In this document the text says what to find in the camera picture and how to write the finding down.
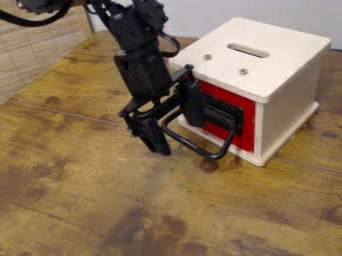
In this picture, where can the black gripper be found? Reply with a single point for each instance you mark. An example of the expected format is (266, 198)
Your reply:
(158, 91)

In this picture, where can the black metal drawer handle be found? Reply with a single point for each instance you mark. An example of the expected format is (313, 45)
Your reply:
(201, 136)

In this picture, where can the red drawer front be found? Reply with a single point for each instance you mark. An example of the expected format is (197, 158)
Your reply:
(229, 112)

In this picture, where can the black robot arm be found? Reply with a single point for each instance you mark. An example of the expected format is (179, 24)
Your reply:
(136, 25)

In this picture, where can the white wooden box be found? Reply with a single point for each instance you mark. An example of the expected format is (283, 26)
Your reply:
(262, 68)

